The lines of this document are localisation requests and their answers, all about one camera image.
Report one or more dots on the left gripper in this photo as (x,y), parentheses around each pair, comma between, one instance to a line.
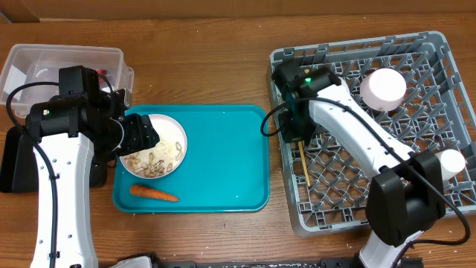
(141,133)

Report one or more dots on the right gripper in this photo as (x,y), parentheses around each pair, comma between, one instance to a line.
(291,133)

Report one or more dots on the white plate with food scraps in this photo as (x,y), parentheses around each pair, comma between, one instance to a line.
(165,156)

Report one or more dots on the wooden chopstick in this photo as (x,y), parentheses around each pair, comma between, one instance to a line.
(303,162)

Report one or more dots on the red snack wrapper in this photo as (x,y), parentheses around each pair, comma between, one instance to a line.
(102,73)

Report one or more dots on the white bowl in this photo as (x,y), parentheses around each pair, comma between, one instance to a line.
(383,90)

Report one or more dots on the white cup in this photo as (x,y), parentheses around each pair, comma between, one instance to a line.
(451,163)

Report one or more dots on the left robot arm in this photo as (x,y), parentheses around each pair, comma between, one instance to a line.
(71,130)

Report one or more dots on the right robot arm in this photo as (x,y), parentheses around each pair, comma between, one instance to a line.
(406,188)

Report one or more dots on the grey dishwasher rack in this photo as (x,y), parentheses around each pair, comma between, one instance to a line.
(435,114)

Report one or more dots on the orange carrot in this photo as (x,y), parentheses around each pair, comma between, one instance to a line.
(145,192)

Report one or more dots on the teal serving tray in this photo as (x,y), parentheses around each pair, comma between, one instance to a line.
(225,168)

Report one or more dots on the black tray bin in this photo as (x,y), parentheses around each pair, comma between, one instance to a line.
(18,167)

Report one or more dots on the clear plastic bin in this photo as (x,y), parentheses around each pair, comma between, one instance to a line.
(28,63)

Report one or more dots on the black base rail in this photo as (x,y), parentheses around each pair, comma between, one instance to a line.
(150,259)

